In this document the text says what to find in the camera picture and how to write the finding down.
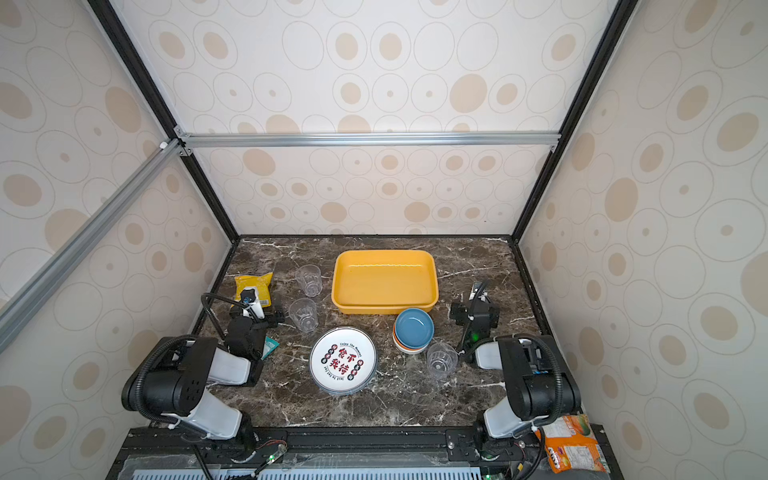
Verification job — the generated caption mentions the yellow snack bag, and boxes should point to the yellow snack bag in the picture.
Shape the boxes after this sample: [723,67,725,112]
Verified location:
[235,272,274,307]

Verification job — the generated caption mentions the yellow plastic bin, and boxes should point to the yellow plastic bin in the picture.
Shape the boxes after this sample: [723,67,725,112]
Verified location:
[331,250,439,315]

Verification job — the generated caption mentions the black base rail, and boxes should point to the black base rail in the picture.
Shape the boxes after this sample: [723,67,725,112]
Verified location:
[106,424,625,480]

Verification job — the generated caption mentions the white plate red characters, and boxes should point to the white plate red characters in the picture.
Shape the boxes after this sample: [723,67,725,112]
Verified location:
[309,327,378,396]

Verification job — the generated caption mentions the blue bowl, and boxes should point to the blue bowl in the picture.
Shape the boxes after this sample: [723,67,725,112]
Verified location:
[393,308,434,348]

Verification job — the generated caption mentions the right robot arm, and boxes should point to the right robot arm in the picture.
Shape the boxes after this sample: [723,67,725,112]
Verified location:
[449,280,581,439]

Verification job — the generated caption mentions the clear cup near bin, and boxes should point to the clear cup near bin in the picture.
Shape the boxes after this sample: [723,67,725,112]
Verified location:
[295,265,323,298]

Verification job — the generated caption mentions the horizontal aluminium rail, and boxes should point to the horizontal aluminium rail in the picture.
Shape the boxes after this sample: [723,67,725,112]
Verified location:
[173,131,561,152]

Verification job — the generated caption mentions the clear cup left front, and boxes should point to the clear cup left front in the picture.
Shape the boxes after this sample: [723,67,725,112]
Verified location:
[289,298,319,333]

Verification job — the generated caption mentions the orange white bowl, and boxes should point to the orange white bowl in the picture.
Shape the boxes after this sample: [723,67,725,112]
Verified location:
[392,329,429,355]

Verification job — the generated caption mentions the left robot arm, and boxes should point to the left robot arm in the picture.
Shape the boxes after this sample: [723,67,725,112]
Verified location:
[121,294,285,449]

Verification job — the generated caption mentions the orange snack packet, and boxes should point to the orange snack packet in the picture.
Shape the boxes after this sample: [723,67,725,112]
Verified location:
[538,414,610,474]

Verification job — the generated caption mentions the diagonal aluminium rail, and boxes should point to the diagonal aluminium rail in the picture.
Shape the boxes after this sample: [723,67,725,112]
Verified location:
[1,139,182,350]

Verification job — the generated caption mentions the clear cup right front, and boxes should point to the clear cup right front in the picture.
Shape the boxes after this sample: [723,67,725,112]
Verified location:
[426,342,459,379]

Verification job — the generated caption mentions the teal packet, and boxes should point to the teal packet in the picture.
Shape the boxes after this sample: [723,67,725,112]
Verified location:
[262,336,279,360]

